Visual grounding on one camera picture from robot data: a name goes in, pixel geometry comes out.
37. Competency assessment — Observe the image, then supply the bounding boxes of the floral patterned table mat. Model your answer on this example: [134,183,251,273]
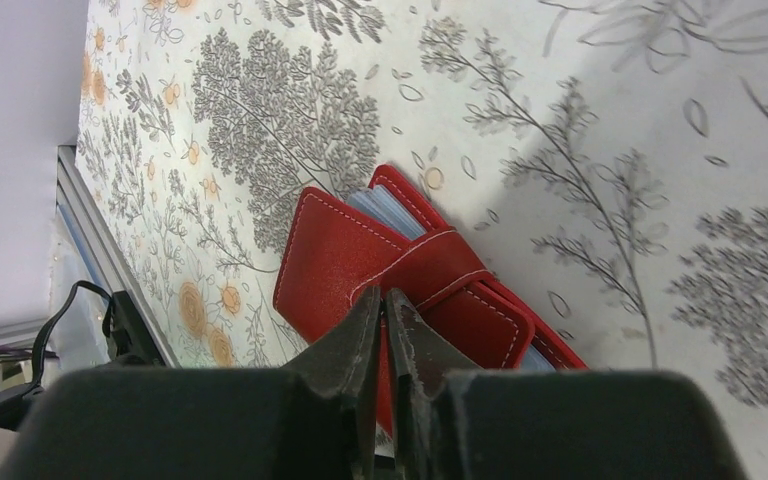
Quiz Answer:
[77,1,768,479]

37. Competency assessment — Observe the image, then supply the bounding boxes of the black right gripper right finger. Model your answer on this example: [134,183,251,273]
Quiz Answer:
[385,289,746,479]

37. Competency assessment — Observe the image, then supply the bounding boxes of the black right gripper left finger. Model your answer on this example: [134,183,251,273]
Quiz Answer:
[0,286,381,479]

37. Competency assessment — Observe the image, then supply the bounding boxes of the red leather card holder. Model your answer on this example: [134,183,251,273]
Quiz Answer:
[272,163,589,439]

